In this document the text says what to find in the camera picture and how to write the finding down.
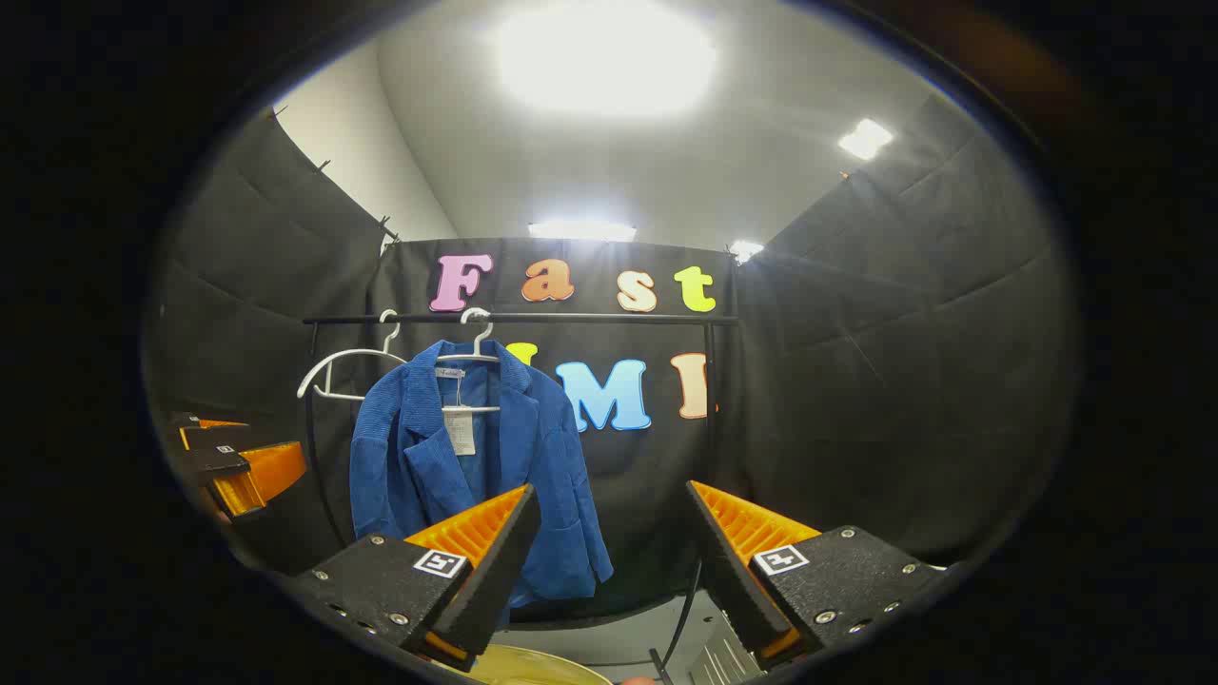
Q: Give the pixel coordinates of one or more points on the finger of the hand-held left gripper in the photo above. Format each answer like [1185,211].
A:
[271,471]
[219,436]

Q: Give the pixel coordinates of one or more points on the small ceiling light panel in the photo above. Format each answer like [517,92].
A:
[746,251]

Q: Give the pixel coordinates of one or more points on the white clothes hanger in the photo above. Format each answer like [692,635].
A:
[366,352]
[471,359]

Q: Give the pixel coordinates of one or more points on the black clothes rack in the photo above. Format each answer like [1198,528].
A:
[590,317]

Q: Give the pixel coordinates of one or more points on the large ceiling light panel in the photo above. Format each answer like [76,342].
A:
[609,57]

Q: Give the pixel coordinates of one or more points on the cream laundry hamper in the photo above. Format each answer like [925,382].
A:
[542,668]

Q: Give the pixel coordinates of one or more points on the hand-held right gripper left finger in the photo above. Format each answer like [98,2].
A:
[495,580]

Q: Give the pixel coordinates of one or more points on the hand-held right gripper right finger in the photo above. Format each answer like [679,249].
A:
[728,580]

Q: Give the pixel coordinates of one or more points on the white storage cabinet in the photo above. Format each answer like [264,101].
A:
[723,656]

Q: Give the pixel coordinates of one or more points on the black backdrop cloth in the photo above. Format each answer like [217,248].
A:
[856,381]

